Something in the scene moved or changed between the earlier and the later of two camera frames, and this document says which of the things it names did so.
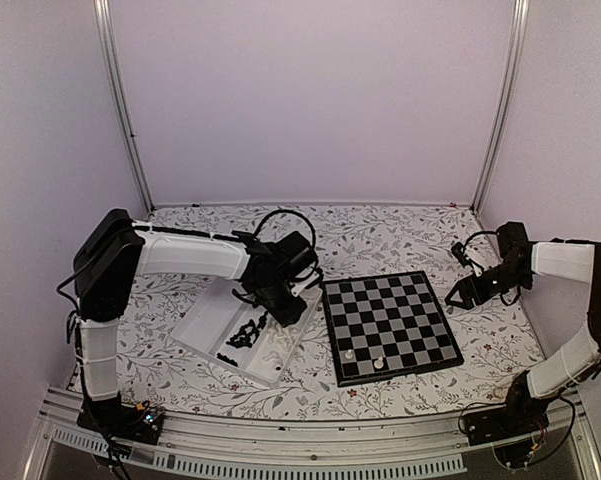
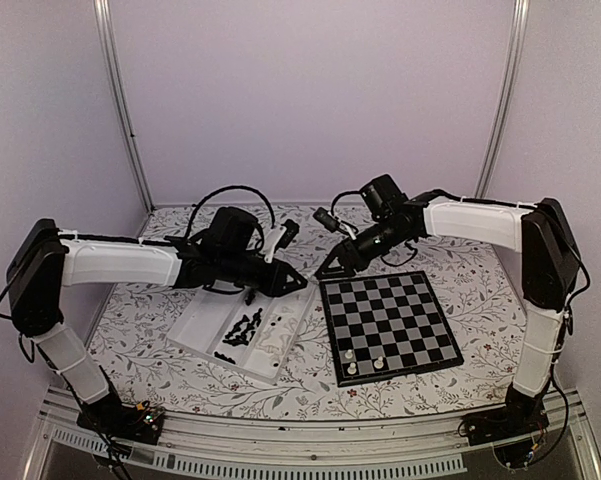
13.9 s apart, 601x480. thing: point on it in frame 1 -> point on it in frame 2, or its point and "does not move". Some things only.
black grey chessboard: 386,326 does not move
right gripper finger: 468,303 -> 338,267
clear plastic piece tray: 215,321 does not move
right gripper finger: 462,286 -> 340,264
